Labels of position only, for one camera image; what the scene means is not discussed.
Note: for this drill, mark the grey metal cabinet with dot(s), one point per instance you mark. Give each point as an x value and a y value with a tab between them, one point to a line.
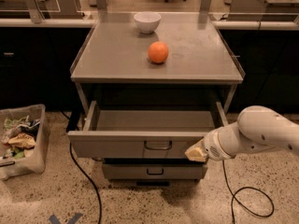
114	70

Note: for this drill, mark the orange fruit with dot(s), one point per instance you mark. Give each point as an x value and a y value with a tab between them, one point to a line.
158	52

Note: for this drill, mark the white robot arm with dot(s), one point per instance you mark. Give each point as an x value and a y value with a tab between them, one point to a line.
257	129

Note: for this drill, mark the grey drawer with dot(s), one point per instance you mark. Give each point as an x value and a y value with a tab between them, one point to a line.
154	171
143	134

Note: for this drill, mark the white ceramic bowl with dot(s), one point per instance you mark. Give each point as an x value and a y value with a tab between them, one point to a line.
147	22

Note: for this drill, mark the grey lower drawer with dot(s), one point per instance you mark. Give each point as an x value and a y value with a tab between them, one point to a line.
154	171

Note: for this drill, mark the yellowish padded gripper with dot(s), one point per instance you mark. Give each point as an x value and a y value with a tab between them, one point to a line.
211	146

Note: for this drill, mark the clear plastic trash bin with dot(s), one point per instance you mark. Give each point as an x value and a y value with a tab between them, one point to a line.
24	138

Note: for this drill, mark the grey top drawer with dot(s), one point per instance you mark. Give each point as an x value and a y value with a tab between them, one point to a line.
143	134

